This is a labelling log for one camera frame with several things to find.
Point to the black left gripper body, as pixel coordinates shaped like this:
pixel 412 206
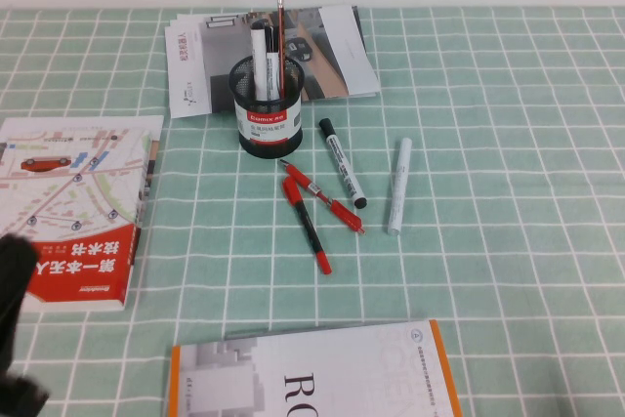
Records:
pixel 19 395

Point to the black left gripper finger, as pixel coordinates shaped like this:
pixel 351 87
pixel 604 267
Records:
pixel 17 280

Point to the white marker with black cap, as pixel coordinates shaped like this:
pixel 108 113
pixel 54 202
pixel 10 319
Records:
pixel 259 65

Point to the black mesh pen holder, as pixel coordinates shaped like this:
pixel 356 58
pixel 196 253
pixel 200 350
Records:
pixel 268 138

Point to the black pen with red caps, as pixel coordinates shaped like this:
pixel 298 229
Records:
pixel 307 221

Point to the red gel pen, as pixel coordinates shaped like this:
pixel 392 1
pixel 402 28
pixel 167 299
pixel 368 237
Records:
pixel 337 204

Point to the all white marker pen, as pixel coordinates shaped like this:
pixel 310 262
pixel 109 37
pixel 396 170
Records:
pixel 399 182

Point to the red map cover book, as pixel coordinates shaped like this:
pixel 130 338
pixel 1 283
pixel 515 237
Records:
pixel 73 202

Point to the white brochure under photo brochure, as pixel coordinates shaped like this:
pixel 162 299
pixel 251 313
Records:
pixel 181 19

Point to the orange bordered white book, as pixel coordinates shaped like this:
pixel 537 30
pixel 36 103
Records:
pixel 342 378

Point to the white marker with black caps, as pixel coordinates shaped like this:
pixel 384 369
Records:
pixel 344 168

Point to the red pencil with eraser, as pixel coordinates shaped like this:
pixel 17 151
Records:
pixel 280 36

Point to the photo cover brochure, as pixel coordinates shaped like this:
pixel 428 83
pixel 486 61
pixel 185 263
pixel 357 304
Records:
pixel 342 46

